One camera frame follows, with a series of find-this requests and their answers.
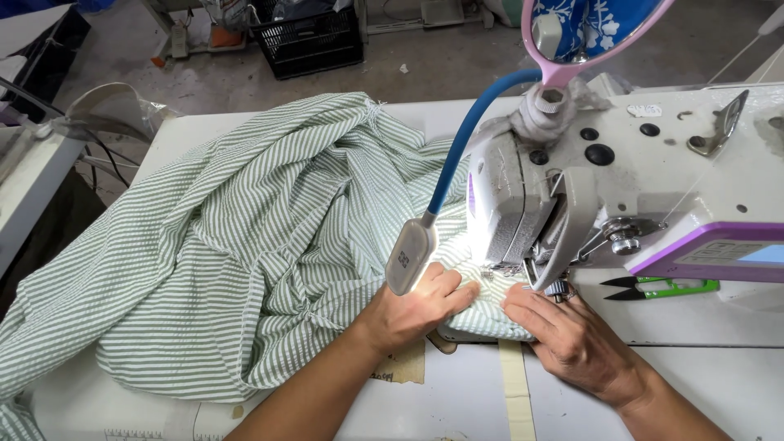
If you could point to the person's right hand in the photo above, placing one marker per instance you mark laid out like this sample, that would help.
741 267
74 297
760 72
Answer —
566 343

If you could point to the person's left hand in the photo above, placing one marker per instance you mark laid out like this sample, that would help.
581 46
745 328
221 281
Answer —
407 315

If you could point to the green white striped fabric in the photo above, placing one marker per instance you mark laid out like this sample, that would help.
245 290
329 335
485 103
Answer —
245 245

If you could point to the brown paper label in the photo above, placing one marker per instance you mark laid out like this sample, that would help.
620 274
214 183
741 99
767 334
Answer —
401 366

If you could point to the beige masking tape strip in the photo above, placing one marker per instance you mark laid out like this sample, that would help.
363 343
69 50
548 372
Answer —
517 392

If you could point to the green thread snips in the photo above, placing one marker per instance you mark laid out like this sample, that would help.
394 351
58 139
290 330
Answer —
661 288

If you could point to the blue gooseneck sewing lamp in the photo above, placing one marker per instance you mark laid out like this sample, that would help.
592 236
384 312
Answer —
438 202

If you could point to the white industrial sewing machine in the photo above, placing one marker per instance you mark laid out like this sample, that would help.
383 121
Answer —
637 184

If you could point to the black plastic crate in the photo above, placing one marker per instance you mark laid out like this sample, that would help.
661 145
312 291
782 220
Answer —
306 40

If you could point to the pink framed mirror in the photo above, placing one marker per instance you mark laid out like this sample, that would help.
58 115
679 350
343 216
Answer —
582 37

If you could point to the grey sewing machine stand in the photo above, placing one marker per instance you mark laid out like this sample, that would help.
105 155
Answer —
184 27

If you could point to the neighbouring white sewing table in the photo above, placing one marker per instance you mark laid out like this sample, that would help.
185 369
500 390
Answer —
37 153

